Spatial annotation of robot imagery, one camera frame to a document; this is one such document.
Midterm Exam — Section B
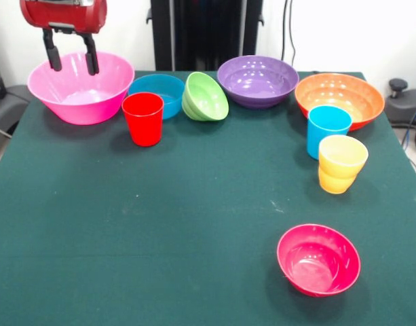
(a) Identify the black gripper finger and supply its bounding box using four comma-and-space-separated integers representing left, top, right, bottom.
41, 28, 63, 72
81, 33, 100, 77

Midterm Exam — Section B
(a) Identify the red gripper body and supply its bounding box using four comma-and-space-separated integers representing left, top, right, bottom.
19, 0, 108, 35

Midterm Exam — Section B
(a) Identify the green bowl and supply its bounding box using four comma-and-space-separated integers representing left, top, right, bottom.
181, 71, 230, 122

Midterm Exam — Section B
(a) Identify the small crimson bowl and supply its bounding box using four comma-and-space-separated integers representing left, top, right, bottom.
276, 223, 362, 298

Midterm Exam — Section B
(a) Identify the large pink bowl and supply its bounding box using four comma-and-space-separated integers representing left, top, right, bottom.
26, 50, 136, 126

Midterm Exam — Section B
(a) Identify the blue bowl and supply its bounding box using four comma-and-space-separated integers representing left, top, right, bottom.
127, 73, 187, 120

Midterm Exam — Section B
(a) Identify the red cup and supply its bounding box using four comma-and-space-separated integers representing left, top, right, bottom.
121, 92, 165, 148

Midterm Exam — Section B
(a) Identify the purple bowl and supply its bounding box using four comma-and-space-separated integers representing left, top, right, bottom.
216, 55, 300, 109

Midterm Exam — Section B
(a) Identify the dark green tablecloth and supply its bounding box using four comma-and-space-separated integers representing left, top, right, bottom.
0, 70, 416, 326

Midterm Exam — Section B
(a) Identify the blue cup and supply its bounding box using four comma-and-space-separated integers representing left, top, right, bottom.
306, 105, 353, 160

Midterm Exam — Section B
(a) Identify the red-orange bowl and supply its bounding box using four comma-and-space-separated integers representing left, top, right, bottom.
294, 73, 386, 132

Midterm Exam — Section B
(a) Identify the yellow cup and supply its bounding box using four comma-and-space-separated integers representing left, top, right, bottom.
318, 134, 369, 195

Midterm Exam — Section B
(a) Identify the black pedestal foot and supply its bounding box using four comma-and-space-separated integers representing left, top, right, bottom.
0, 84, 32, 137
385, 77, 416, 127

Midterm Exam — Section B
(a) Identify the black hanging cable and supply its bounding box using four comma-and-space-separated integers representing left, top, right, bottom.
281, 0, 299, 67

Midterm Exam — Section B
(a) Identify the blue cable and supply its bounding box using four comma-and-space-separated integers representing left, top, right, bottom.
400, 94, 416, 150

